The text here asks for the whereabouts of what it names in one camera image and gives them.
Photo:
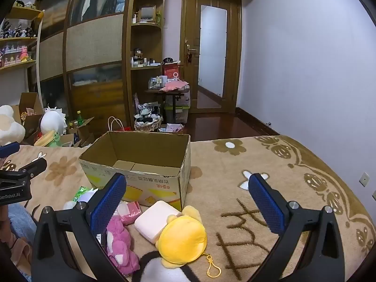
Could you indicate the small open cardboard box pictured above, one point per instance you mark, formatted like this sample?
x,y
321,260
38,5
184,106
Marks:
x,y
67,140

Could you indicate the white purple plush doll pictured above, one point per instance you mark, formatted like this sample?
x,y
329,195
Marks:
x,y
164,270

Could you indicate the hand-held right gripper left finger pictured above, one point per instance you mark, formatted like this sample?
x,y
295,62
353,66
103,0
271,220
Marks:
x,y
108,199

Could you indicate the wall socket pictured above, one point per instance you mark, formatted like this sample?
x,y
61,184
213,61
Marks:
x,y
364,179

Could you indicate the red paper bag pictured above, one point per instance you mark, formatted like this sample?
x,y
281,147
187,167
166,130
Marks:
x,y
127,129

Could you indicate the wooden wardrobe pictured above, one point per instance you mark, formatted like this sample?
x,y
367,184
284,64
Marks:
x,y
94,38

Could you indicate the green patterned packet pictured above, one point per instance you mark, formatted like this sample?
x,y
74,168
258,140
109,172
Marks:
x,y
83,193

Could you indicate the pink fluffy packaged item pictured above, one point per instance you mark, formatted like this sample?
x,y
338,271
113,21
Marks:
x,y
130,214

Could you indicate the row of small bottles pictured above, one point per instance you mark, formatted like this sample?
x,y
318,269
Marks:
x,y
144,61

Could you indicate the person's blue jeans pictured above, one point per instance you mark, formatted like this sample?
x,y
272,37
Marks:
x,y
22,220

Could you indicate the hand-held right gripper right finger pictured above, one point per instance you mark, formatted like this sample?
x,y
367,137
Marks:
x,y
264,202

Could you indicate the brown floral blanket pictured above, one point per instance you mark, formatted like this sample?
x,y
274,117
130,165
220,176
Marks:
x,y
223,182

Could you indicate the large open cardboard box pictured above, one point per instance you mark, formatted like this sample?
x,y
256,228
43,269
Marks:
x,y
28,102

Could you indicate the small dark side table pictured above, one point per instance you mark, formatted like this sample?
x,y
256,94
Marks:
x,y
175,105

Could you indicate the picture frame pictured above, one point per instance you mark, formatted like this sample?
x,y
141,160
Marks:
x,y
147,13

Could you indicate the red box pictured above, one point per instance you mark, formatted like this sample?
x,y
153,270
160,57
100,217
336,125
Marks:
x,y
171,70

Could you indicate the cream white plush toy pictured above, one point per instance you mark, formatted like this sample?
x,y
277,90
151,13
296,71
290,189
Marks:
x,y
10,129

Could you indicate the wooden display shelf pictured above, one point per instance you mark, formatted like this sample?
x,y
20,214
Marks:
x,y
20,39

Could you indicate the black round tin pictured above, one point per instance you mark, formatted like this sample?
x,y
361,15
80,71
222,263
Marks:
x,y
168,60

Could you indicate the yellow plush toy with clip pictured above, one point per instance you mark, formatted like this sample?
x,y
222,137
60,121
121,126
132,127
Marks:
x,y
182,238

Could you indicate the red hanging ornament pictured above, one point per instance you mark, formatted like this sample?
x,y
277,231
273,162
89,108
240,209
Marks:
x,y
189,58

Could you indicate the clear desktop organizer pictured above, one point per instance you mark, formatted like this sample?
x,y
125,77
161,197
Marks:
x,y
157,82

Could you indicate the person's beige clothing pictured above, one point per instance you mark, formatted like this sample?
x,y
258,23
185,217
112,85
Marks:
x,y
17,252

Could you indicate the wooden door with glass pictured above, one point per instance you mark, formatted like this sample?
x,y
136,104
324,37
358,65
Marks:
x,y
232,50

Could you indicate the white haired plush head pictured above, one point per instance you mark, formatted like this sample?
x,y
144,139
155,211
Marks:
x,y
53,123

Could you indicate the green frog plush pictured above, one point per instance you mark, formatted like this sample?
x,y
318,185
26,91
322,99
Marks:
x,y
53,141

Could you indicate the green bottle yellow cap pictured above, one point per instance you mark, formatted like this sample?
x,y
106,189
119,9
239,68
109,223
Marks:
x,y
80,119

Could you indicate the cardboard box with bottles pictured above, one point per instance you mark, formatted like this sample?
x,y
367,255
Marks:
x,y
85,133

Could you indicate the wicker basket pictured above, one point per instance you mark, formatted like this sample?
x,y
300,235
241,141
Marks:
x,y
148,125

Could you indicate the pink plush bear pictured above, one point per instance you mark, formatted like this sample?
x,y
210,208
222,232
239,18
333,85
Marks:
x,y
117,235

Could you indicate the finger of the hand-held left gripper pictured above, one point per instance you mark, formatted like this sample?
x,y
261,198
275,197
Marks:
x,y
33,166
10,149

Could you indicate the wooden open shelf unit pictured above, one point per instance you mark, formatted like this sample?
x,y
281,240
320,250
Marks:
x,y
145,25

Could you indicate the row of figurines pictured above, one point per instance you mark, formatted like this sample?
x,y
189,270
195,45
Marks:
x,y
17,30

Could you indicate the striped cloth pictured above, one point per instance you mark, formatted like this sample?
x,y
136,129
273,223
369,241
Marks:
x,y
149,110

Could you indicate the pink cloth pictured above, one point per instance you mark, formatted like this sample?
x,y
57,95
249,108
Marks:
x,y
174,85

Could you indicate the row of pink boxes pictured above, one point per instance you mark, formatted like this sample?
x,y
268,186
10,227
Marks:
x,y
14,55

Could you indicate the clear plastic storage bin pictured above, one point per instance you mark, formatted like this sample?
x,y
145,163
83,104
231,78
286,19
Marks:
x,y
183,114

